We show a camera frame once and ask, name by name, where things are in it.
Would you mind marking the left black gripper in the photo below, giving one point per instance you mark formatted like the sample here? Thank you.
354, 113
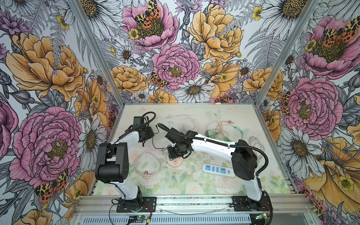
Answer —
150, 134

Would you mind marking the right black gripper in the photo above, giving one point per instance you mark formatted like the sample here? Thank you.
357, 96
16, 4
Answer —
171, 154

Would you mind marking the round pink power strip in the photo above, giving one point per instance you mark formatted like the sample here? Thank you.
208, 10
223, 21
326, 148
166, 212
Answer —
175, 163

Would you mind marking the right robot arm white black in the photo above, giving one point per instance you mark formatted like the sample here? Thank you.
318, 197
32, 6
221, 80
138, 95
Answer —
247, 161

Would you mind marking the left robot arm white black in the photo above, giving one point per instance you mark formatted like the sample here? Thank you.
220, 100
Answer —
112, 167

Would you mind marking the white blue rectangular power strip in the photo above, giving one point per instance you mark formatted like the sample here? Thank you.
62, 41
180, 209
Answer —
218, 170

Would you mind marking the green charger plug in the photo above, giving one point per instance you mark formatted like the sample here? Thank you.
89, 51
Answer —
210, 133

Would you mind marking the small green circuit board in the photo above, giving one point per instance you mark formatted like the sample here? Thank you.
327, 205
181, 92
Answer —
138, 219

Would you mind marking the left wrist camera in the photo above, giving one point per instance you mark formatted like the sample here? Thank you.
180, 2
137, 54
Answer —
138, 121

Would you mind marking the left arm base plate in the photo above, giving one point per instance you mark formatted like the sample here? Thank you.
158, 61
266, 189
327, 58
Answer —
143, 204

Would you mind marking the aluminium front rail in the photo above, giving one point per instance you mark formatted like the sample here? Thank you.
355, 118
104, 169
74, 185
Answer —
281, 203

